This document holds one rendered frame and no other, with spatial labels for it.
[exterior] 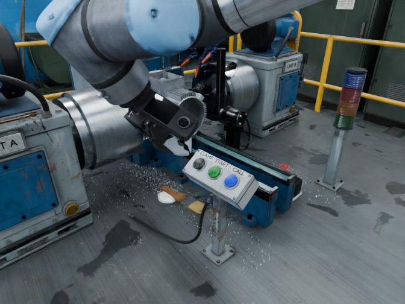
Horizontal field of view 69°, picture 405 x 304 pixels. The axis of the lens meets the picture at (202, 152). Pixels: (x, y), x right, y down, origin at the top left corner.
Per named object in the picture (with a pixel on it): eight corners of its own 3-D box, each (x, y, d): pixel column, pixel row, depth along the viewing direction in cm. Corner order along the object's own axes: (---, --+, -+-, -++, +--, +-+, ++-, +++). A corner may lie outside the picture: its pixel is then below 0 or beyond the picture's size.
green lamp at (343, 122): (330, 125, 100) (332, 113, 98) (338, 120, 103) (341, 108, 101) (348, 131, 96) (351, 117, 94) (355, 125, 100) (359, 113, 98)
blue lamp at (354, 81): (339, 85, 93) (342, 71, 91) (347, 82, 97) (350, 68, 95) (358, 90, 90) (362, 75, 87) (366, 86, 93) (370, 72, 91)
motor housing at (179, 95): (140, 132, 122) (134, 86, 113) (176, 120, 133) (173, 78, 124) (170, 148, 109) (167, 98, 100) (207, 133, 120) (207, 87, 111)
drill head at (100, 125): (20, 170, 96) (-6, 95, 85) (120, 137, 119) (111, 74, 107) (47, 205, 81) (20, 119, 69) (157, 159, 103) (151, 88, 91)
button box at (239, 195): (190, 180, 76) (180, 170, 72) (206, 158, 77) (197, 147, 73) (242, 212, 65) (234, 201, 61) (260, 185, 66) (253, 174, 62)
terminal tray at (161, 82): (144, 93, 117) (143, 75, 113) (166, 88, 123) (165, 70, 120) (163, 101, 109) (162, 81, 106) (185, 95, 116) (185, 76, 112)
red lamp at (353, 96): (335, 99, 96) (339, 85, 93) (344, 96, 99) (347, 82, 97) (355, 104, 92) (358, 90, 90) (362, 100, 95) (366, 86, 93)
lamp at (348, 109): (332, 113, 98) (335, 99, 96) (341, 108, 101) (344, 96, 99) (351, 117, 94) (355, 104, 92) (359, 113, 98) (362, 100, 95)
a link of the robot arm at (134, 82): (145, 53, 47) (105, 98, 45) (161, 75, 51) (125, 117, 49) (117, 46, 53) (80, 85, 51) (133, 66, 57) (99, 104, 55)
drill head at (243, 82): (178, 117, 137) (175, 62, 125) (235, 98, 162) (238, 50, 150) (217, 134, 121) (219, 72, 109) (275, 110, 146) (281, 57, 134)
